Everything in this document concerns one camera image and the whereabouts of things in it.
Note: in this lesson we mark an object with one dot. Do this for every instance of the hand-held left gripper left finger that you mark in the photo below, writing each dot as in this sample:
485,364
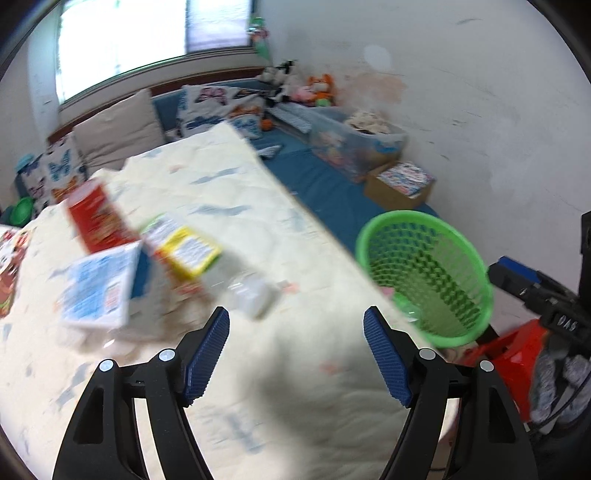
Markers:
207,350

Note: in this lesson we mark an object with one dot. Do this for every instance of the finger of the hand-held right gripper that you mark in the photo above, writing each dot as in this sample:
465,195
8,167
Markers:
508,284
521,270

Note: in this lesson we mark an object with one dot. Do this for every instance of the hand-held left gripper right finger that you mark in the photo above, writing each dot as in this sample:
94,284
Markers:
385,355

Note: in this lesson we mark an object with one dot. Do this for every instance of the green plastic mesh basket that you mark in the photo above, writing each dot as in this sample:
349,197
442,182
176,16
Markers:
434,295

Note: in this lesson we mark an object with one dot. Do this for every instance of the yellow and white carton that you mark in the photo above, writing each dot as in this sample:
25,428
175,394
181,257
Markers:
189,249

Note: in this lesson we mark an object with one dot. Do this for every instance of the blue and white carton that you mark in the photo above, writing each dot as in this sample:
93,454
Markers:
99,290

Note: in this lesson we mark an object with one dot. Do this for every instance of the red carton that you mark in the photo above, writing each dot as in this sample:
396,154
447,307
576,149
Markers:
99,217

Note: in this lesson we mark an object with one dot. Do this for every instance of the person's right hand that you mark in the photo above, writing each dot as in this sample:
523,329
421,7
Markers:
561,383

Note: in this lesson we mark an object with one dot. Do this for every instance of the red plastic stool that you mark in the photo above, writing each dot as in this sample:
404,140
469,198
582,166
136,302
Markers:
512,364

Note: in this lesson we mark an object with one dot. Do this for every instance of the cream quilted blanket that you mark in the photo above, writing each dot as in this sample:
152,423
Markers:
286,392

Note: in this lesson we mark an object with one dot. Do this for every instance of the cardboard box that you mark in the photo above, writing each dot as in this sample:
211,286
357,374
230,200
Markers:
397,196

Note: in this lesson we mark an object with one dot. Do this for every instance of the stack of colourful books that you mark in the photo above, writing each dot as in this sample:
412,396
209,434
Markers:
406,177

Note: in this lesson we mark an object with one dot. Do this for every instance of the blue mattress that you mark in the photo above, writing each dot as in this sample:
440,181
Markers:
323,184

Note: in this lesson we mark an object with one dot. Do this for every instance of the clear plastic storage bin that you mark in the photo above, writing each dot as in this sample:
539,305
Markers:
351,147

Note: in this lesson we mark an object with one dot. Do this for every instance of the grey sock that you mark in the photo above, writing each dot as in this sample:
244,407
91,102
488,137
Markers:
270,151

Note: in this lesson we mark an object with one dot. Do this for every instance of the colourful printed mat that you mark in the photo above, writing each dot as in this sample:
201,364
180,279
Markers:
11,272

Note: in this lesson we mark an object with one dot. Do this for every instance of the patterned cloth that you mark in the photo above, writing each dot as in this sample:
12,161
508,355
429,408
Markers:
369,122

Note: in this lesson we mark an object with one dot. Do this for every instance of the butterfly print pillow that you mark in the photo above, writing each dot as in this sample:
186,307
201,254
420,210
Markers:
249,121
53,170
203,108

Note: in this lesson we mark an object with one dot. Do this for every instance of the small orange ball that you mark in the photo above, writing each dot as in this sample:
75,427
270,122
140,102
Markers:
266,124

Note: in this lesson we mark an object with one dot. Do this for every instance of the green plastic bowl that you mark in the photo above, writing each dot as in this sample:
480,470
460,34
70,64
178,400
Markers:
19,211

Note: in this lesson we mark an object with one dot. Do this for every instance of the beige pillow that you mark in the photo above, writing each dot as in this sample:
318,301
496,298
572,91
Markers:
117,134

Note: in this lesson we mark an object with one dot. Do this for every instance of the striped folded cloth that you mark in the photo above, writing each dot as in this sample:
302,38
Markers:
291,117

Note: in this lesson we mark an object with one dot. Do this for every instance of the orange fox plush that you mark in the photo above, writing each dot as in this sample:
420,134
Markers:
321,85

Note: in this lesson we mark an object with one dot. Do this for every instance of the pink plush toy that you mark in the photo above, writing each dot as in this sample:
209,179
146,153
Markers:
304,94

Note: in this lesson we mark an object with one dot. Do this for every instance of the black and white cow plush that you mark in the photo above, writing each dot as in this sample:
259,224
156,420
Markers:
282,81

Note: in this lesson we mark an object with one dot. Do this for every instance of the green hanging pinwheel toy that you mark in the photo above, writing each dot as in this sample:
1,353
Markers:
259,39

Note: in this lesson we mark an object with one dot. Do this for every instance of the window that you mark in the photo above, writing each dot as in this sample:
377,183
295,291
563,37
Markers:
129,37

